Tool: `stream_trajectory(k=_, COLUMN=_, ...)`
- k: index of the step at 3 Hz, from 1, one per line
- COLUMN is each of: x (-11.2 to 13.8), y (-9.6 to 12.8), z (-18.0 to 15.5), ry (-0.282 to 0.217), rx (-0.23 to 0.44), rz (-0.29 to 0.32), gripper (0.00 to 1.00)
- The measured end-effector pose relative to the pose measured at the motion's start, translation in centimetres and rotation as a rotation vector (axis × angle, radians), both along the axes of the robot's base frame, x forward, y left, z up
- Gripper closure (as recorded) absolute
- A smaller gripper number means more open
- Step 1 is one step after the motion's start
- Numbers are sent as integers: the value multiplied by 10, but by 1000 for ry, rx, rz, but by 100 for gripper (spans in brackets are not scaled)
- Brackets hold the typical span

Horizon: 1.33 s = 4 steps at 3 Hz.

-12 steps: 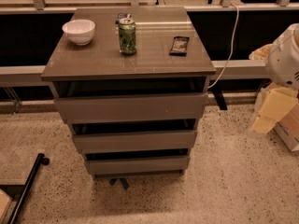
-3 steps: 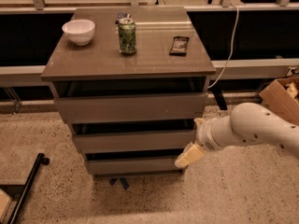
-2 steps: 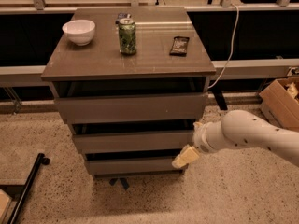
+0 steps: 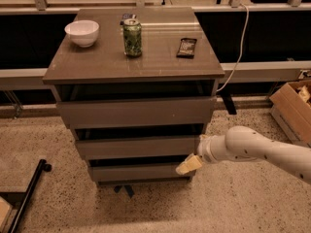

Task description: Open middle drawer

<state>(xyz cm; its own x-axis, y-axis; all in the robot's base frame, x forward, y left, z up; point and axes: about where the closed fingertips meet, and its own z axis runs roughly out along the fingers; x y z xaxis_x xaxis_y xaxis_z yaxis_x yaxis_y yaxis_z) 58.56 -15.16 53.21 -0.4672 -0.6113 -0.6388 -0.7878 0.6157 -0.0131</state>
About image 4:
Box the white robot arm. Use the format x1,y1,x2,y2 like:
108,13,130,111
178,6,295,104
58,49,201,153
176,126,311,183

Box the green soda can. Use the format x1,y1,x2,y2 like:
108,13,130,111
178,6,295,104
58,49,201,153
122,18,142,57

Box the white bowl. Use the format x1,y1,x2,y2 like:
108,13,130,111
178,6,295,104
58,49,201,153
65,20,99,48

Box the grey bottom drawer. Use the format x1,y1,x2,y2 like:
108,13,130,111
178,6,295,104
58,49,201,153
88,163,195,183

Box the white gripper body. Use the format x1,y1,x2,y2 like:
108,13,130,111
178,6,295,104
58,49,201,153
196,135,218,163

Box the white cable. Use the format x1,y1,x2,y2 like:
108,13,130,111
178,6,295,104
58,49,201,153
216,3,250,93

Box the small dark blue packet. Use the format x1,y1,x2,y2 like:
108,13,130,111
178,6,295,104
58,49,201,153
120,14,137,25

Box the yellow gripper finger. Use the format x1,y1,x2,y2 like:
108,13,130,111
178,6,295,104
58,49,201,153
176,153,203,175

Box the cardboard box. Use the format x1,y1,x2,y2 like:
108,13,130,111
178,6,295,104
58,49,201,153
270,80,311,148

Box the grey top drawer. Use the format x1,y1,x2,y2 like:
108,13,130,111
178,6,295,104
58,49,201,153
57,97,216,129

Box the black bracket under rail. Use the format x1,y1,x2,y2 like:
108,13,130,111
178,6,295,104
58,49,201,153
220,91,236,115

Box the grey drawer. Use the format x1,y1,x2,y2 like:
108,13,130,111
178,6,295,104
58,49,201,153
57,97,216,129
88,163,195,183
75,136,199,159

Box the black metal stand leg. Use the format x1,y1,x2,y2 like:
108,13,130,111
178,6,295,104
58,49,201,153
8,159,52,233

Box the black snack bar packet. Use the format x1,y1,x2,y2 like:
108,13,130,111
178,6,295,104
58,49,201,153
176,38,197,58

